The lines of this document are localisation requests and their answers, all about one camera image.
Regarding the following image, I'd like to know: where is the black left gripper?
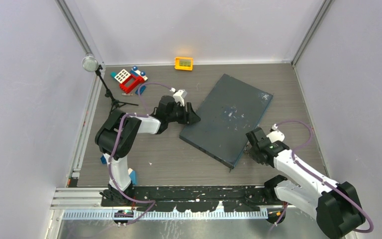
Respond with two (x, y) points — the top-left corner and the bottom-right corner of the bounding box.
(167, 103), (200, 126)

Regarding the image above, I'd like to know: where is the dark grey network switch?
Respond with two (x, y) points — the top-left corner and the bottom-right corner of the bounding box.
(179, 74), (274, 169)

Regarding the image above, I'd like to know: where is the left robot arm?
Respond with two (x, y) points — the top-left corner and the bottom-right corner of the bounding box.
(95, 96), (201, 206)

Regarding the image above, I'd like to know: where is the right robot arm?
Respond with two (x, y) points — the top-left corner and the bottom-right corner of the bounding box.
(246, 126), (367, 239)

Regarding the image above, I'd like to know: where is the small blue toy brick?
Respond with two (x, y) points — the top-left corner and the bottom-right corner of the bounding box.
(135, 86), (146, 95)

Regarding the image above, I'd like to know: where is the blue white toy brick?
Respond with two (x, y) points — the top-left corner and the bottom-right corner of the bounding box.
(130, 66), (148, 81)

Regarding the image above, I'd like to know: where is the white window toy brick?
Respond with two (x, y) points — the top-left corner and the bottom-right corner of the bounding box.
(114, 69), (131, 84)

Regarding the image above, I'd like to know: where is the blue white wedge block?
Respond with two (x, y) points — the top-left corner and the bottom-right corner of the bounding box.
(128, 168), (137, 185)

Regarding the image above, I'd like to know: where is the blue toy block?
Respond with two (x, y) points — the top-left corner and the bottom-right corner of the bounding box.
(100, 155), (107, 164)

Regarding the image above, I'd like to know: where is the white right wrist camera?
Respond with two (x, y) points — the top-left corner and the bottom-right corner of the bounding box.
(267, 124), (285, 143)

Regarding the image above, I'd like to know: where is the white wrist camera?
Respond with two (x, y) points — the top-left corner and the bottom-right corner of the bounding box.
(267, 124), (285, 143)
(170, 88), (187, 107)

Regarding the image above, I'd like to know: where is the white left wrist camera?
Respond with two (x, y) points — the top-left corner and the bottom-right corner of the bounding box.
(170, 88), (187, 107)

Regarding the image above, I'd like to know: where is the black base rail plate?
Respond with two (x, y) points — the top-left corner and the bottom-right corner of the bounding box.
(100, 185), (284, 213)

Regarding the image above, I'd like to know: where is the red toy brick frame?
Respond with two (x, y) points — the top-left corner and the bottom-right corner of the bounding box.
(119, 75), (145, 94)

